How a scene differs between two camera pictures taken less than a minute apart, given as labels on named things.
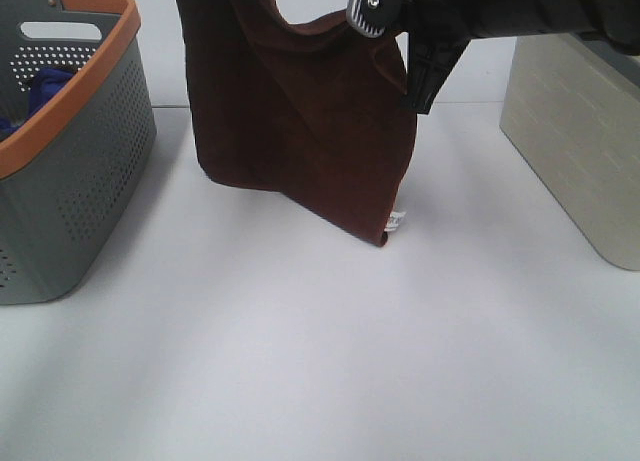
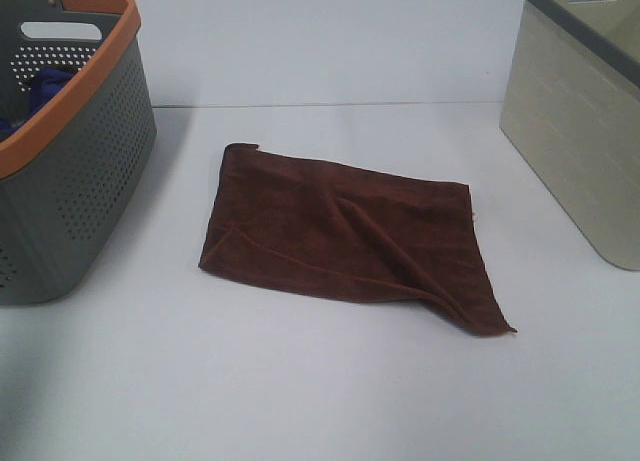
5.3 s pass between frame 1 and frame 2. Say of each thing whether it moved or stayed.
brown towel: moved
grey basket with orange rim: stayed
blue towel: stayed
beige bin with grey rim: stayed
